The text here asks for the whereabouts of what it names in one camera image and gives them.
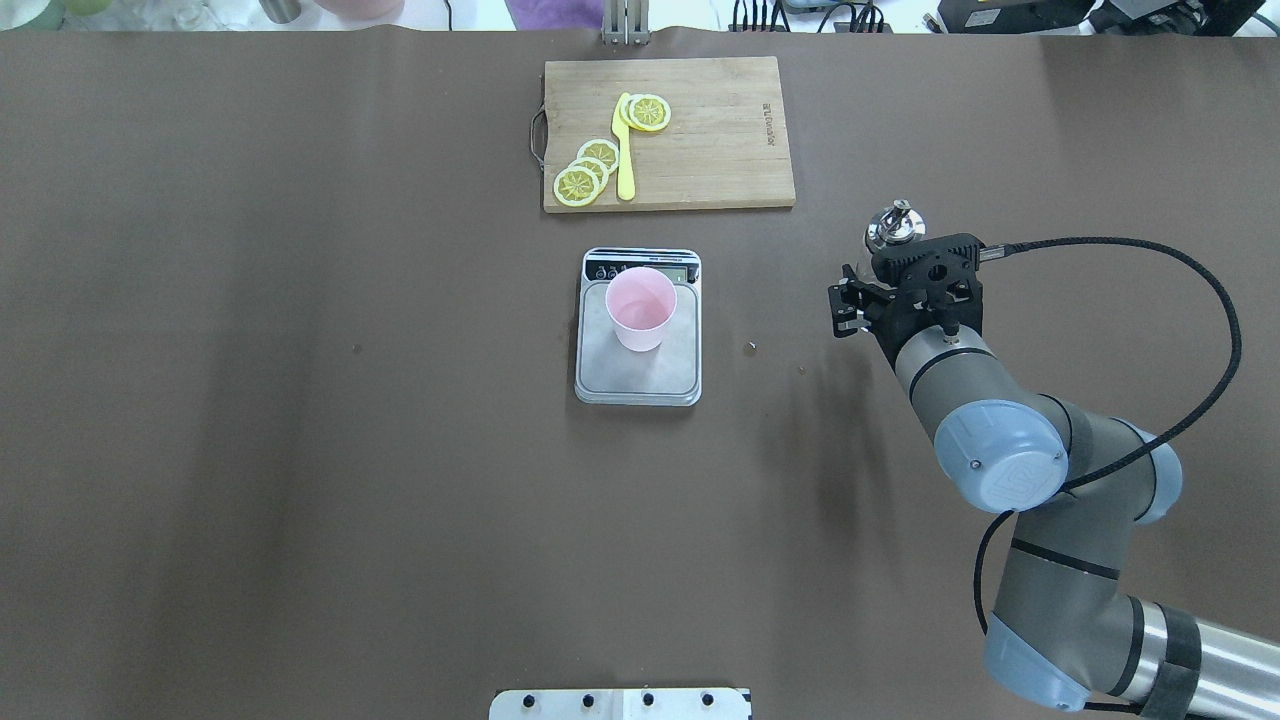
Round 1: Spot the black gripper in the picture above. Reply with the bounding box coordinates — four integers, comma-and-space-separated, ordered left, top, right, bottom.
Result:
827, 264, 984, 365

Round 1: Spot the glass sauce bottle metal cap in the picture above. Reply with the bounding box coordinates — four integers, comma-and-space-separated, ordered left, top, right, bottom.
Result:
864, 199, 927, 254

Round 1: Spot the pink plastic cup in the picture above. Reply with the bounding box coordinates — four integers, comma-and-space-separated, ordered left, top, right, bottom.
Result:
605, 266, 678, 352

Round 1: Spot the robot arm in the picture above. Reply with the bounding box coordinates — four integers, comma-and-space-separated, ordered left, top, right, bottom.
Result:
828, 272, 1277, 719

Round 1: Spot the digital kitchen scale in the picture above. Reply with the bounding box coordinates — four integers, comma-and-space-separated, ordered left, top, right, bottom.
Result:
573, 247, 703, 407

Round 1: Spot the bamboo cutting board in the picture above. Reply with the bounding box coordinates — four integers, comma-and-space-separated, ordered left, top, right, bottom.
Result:
541, 56, 796, 214

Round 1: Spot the yellow plastic knife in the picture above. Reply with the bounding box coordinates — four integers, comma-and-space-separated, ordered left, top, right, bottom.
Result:
611, 97, 636, 202

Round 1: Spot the lemon slice middle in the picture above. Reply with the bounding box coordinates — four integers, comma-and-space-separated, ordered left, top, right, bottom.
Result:
571, 156, 612, 186

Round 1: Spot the lemon slice lower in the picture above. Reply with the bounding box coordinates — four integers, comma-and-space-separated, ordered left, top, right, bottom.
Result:
577, 138, 620, 174

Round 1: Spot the lemon slice behind front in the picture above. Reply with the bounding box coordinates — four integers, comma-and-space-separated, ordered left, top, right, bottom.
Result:
616, 94, 635, 128

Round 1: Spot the purple cloth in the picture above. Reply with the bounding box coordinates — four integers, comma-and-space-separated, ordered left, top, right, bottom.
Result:
506, 0, 604, 31

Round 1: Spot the steel tumbler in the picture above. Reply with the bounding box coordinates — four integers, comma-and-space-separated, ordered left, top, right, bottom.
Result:
259, 0, 302, 26

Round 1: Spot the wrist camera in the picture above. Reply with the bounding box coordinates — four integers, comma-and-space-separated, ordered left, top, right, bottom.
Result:
870, 233, 984, 304

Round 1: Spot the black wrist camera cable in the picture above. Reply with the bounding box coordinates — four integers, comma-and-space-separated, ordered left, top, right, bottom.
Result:
972, 236, 1243, 641

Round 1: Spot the aluminium frame post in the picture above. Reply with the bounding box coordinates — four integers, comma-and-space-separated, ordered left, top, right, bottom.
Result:
602, 0, 652, 46

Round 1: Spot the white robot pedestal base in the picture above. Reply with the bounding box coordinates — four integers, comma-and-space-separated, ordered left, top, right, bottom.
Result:
488, 687, 755, 719

